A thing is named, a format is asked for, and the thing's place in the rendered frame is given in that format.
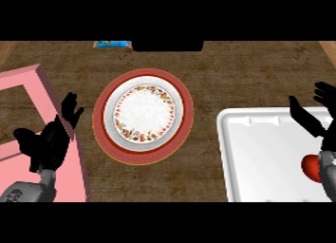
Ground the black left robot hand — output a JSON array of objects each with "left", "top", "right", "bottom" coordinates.
[{"left": 12, "top": 92, "right": 85, "bottom": 174}]

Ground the white floral-rim plate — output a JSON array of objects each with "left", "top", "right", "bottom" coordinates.
[{"left": 101, "top": 75, "right": 184, "bottom": 153}]

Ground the pink frame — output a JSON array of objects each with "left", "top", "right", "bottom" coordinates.
[{"left": 0, "top": 64, "right": 92, "bottom": 203}]

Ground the white tray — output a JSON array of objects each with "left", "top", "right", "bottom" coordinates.
[{"left": 215, "top": 106, "right": 336, "bottom": 203}]

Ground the red round placemat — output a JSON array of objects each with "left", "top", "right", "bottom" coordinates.
[{"left": 91, "top": 67, "right": 194, "bottom": 166}]

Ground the red tomato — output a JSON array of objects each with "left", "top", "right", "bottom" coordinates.
[{"left": 299, "top": 154, "right": 322, "bottom": 183}]

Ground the blue patterned box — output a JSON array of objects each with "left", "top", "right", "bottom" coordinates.
[{"left": 92, "top": 40, "right": 132, "bottom": 48}]

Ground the black appliance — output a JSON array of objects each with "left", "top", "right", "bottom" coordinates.
[{"left": 129, "top": 40, "right": 206, "bottom": 52}]

